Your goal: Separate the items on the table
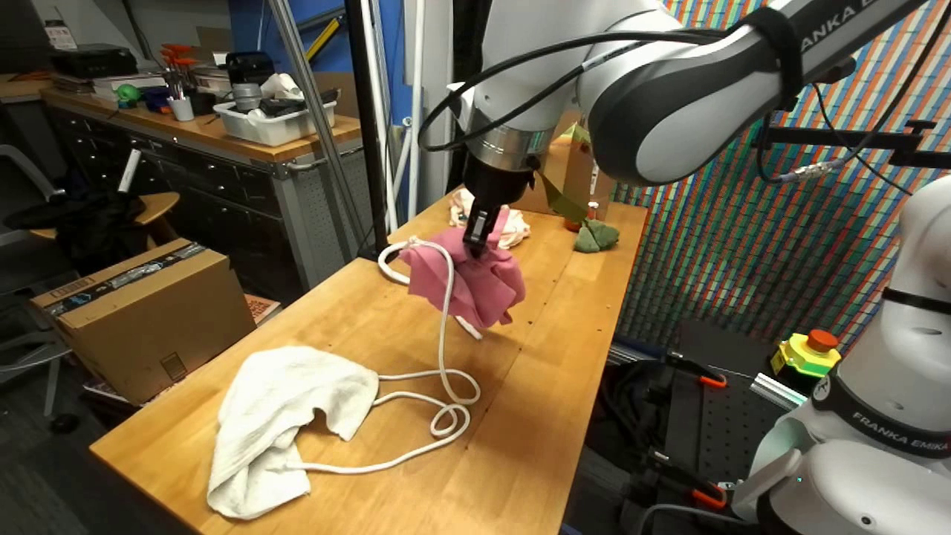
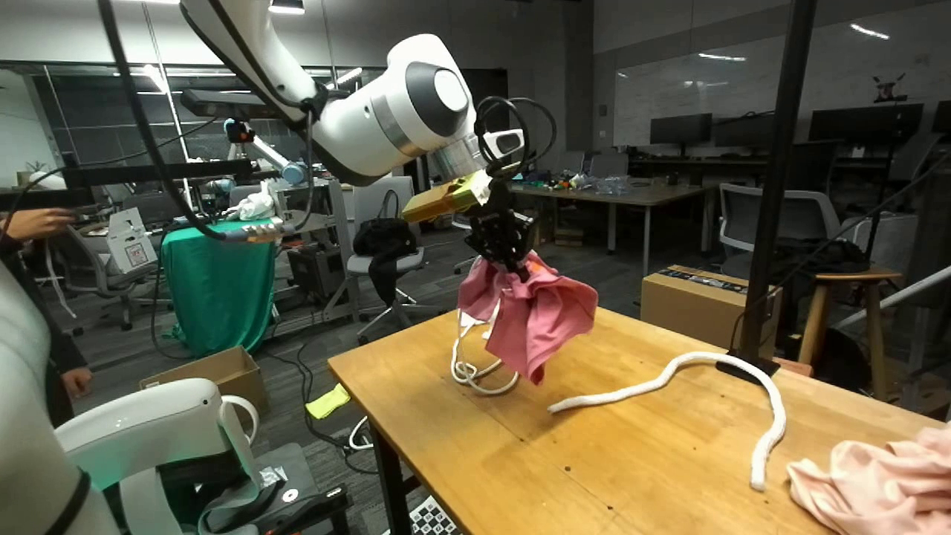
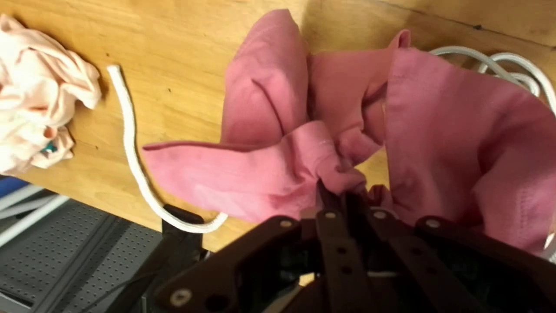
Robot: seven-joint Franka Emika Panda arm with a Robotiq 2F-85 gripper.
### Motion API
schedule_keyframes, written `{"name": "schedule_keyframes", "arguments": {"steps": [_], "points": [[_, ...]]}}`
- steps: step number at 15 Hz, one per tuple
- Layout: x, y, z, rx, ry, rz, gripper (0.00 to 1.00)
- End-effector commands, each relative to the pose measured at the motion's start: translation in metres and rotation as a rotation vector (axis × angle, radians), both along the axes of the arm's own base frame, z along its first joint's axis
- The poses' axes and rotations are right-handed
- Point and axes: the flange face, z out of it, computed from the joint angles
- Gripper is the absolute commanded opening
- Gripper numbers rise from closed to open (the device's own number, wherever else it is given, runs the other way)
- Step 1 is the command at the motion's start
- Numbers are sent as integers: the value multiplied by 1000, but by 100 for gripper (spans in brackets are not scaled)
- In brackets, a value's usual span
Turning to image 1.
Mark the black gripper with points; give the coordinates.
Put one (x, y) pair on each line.
(490, 187)

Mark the magenta pink cloth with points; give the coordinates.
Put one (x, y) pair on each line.
(486, 285)

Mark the olive green felt cloth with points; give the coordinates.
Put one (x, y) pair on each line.
(597, 238)

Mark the white towel cloth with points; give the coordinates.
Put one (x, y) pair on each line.
(269, 425)

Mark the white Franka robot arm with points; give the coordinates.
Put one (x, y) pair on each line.
(535, 61)

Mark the black upright pole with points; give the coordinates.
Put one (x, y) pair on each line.
(362, 120)

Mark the white tube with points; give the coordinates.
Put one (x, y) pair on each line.
(413, 61)
(377, 100)

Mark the silver slanted tripod pole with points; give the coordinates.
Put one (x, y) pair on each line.
(306, 91)

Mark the white plastic bin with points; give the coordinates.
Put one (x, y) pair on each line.
(270, 122)

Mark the multicoloured patterned backdrop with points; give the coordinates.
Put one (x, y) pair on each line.
(753, 256)

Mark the wooden workbench dark cabinets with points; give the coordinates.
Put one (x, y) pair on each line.
(196, 180)

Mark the blue board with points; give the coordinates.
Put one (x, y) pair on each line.
(257, 31)

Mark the wooden stool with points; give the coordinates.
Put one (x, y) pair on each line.
(159, 205)

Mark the white cup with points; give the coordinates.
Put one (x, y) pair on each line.
(178, 107)

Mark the silver aluminium extrusion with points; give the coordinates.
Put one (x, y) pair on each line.
(780, 389)

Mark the cardboard box with black tape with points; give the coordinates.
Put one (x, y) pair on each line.
(150, 316)

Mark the yellow red emergency stop button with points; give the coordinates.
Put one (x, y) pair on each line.
(807, 355)

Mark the small orange object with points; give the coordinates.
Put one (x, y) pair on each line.
(178, 53)

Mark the small green object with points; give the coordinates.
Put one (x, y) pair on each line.
(128, 94)

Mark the black bag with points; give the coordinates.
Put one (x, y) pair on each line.
(90, 227)

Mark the black case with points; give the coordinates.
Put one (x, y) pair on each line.
(93, 61)

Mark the grey office chair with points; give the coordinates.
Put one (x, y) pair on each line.
(25, 345)

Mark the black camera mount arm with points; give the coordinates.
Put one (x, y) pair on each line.
(863, 137)

